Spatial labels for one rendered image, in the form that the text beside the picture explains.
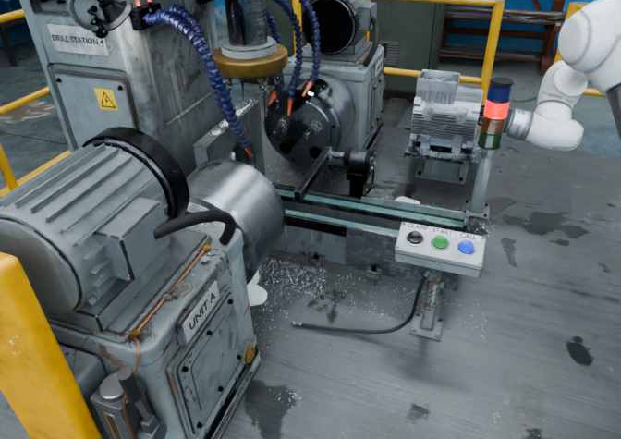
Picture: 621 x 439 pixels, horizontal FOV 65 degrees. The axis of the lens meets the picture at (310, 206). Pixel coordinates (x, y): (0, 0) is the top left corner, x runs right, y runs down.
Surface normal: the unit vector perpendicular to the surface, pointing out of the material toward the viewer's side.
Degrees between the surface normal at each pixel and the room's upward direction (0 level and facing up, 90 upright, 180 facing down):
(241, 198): 36
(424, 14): 90
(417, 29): 90
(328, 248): 90
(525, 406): 0
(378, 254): 90
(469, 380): 0
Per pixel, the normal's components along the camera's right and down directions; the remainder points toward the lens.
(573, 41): -1.00, 0.05
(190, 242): -0.02, -0.83
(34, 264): -0.34, 0.54
